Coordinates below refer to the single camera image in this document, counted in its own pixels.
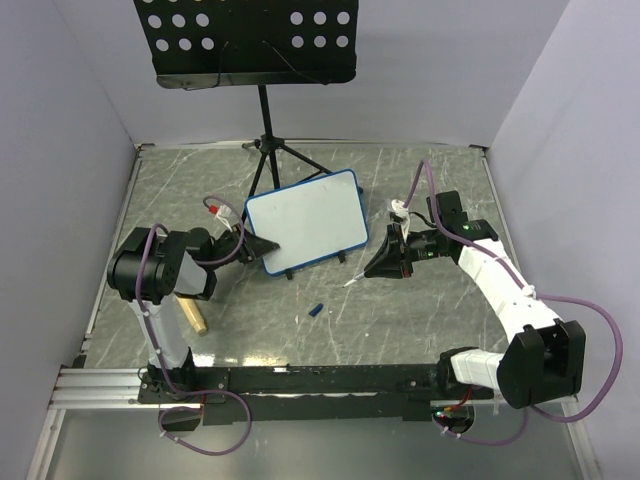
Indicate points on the white blue whiteboard marker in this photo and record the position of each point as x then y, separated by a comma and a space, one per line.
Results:
354, 280

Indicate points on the blue framed whiteboard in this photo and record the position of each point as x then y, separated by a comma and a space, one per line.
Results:
310, 221

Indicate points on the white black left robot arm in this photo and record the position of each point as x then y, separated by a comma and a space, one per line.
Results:
149, 271

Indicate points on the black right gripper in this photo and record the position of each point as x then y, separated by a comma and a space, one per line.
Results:
387, 263

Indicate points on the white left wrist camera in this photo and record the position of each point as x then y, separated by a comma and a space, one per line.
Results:
221, 214

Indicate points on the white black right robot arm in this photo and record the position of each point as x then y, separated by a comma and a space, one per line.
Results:
545, 355

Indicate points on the wooden mallet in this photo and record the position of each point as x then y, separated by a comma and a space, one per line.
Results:
193, 315

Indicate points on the black music stand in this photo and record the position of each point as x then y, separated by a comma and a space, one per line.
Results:
199, 45

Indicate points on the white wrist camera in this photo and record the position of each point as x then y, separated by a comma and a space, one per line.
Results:
399, 215
221, 214

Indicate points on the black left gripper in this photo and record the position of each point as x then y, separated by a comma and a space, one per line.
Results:
255, 247

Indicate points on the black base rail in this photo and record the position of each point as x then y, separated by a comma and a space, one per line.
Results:
404, 391

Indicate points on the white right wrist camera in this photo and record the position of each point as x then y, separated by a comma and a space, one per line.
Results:
399, 215

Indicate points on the blue marker cap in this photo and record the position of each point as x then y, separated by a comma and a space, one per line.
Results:
316, 310

